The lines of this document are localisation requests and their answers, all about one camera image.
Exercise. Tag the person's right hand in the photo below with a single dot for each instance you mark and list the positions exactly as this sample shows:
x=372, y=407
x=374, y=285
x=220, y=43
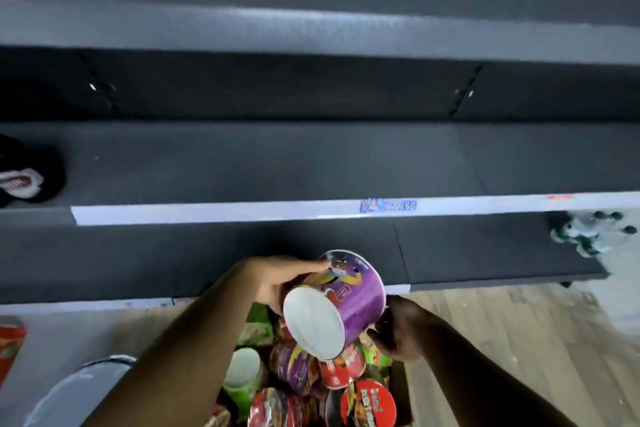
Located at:
x=407, y=331

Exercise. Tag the group of green-capped clear bottles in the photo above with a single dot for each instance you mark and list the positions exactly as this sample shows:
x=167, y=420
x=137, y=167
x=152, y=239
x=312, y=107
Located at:
x=587, y=234

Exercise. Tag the row of dark glass bottles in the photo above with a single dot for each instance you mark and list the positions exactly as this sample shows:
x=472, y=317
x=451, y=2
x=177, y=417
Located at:
x=25, y=176

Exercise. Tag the purple cup noodle bowl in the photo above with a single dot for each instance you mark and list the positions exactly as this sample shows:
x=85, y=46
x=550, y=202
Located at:
x=350, y=301

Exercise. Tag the blue price tag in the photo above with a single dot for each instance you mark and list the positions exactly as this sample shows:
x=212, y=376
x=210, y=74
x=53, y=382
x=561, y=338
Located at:
x=387, y=205

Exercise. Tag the person's right forearm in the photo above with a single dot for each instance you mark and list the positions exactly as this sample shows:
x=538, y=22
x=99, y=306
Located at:
x=475, y=381

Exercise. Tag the person's left hand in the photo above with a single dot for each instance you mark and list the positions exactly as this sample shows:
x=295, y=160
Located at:
x=275, y=276

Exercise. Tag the dark metal store shelving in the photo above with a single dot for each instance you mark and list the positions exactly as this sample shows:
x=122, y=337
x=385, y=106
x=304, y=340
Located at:
x=300, y=161

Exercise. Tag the noodle bowls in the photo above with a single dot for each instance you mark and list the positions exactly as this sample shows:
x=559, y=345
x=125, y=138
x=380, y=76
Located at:
x=295, y=371

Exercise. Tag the red price tag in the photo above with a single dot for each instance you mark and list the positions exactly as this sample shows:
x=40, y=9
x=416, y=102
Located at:
x=560, y=197

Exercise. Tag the person's left forearm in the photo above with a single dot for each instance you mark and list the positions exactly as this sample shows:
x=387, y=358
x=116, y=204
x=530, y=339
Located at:
x=175, y=366

